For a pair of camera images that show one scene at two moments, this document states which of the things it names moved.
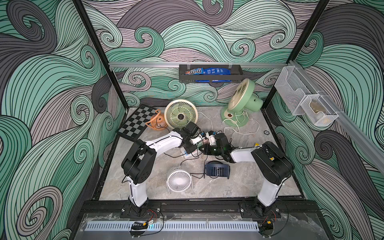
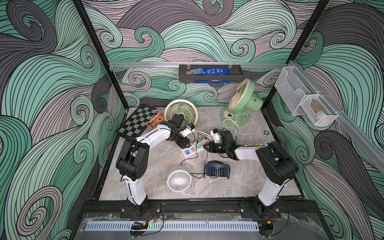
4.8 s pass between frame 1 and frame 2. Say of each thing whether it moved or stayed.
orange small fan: stayed
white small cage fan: stayed
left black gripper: moved
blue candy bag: stayed
